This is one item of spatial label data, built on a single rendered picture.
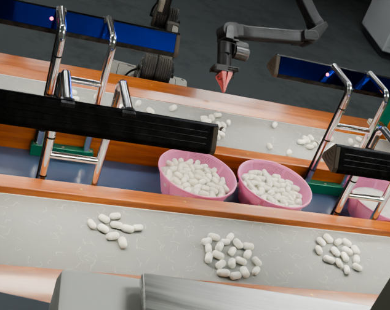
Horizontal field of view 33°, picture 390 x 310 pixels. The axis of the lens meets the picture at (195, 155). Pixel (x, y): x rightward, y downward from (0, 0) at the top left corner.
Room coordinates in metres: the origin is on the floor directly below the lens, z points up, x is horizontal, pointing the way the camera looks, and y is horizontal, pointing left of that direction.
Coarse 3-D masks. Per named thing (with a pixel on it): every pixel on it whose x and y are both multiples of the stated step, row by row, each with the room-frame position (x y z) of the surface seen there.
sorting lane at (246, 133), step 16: (0, 80) 1.97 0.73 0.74; (16, 80) 2.00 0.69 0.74; (32, 80) 2.04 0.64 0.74; (80, 96) 2.05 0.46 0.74; (112, 96) 2.14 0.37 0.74; (160, 112) 2.15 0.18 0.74; (176, 112) 2.19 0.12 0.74; (192, 112) 2.24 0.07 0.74; (208, 112) 2.29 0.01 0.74; (224, 112) 2.33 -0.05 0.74; (240, 128) 2.25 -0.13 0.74; (256, 128) 2.30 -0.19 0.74; (272, 128) 2.35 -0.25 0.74; (288, 128) 2.40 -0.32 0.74; (304, 128) 2.45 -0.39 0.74; (224, 144) 2.08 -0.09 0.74; (240, 144) 2.13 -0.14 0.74; (256, 144) 2.17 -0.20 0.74; (272, 144) 2.21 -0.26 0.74; (288, 144) 2.26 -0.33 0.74; (304, 144) 2.31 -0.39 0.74; (384, 144) 2.57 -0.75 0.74; (320, 160) 2.23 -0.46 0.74
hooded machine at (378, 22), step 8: (376, 0) 6.69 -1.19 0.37; (384, 0) 6.52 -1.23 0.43; (368, 8) 6.78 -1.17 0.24; (376, 8) 6.61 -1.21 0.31; (384, 8) 6.45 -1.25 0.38; (368, 16) 6.70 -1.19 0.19; (376, 16) 6.53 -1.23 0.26; (384, 16) 6.37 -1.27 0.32; (368, 24) 6.62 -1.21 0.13; (376, 24) 6.46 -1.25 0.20; (384, 24) 6.30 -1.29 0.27; (368, 32) 6.55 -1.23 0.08; (376, 32) 6.38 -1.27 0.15; (384, 32) 6.23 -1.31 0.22; (376, 40) 6.30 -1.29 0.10; (384, 40) 6.15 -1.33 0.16; (376, 48) 6.32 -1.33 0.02; (384, 48) 6.11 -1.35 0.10; (384, 56) 6.17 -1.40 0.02
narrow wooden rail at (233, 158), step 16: (0, 128) 1.68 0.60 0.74; (16, 128) 1.70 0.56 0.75; (0, 144) 1.69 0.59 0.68; (16, 144) 1.71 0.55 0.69; (64, 144) 1.76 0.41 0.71; (80, 144) 1.78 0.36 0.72; (96, 144) 1.80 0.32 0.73; (112, 144) 1.82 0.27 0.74; (128, 144) 1.84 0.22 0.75; (112, 160) 1.82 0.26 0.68; (128, 160) 1.84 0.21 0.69; (144, 160) 1.86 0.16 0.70; (224, 160) 1.97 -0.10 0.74; (240, 160) 1.99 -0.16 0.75; (272, 160) 2.05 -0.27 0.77; (288, 160) 2.09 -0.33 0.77; (304, 160) 2.13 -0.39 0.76; (320, 176) 2.12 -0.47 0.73; (336, 176) 2.14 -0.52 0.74
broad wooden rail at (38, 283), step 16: (0, 272) 1.09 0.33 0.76; (16, 272) 1.10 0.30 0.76; (32, 272) 1.12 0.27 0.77; (48, 272) 1.14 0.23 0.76; (0, 288) 1.04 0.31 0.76; (16, 288) 1.06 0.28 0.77; (32, 288) 1.07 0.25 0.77; (48, 288) 1.09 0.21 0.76; (256, 288) 1.35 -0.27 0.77; (272, 288) 1.37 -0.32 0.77; (288, 288) 1.39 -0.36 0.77; (304, 288) 1.42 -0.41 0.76; (368, 304) 1.45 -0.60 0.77
